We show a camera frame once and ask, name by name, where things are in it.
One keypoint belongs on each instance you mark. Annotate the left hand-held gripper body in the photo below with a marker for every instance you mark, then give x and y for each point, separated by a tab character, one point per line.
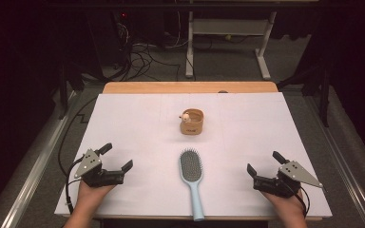
92	175

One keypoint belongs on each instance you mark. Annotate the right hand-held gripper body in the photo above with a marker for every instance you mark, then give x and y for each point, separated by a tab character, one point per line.
293	177

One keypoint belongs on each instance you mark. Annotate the light blue hairbrush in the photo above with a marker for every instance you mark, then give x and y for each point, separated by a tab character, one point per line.
190	167

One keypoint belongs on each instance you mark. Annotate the person's left hand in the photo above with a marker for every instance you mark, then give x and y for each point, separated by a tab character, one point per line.
92	194

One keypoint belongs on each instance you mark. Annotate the person's right hand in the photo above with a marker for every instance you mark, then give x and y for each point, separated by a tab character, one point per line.
285	204

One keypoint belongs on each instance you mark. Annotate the black metal stand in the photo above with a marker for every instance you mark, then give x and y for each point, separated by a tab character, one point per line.
64	91
324	95

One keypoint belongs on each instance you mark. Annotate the round wooden cup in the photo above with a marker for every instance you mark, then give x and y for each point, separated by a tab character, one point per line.
192	128

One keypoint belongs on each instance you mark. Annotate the small doll figure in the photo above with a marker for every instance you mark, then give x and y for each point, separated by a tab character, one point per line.
186	117

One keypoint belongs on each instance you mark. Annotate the small yellow object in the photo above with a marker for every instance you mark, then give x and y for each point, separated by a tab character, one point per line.
228	37

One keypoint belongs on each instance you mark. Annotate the aluminium floor rail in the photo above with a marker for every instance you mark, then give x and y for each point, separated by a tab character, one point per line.
34	177
348	167

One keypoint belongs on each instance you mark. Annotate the white metal desk frame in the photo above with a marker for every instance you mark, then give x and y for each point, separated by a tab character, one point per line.
231	27

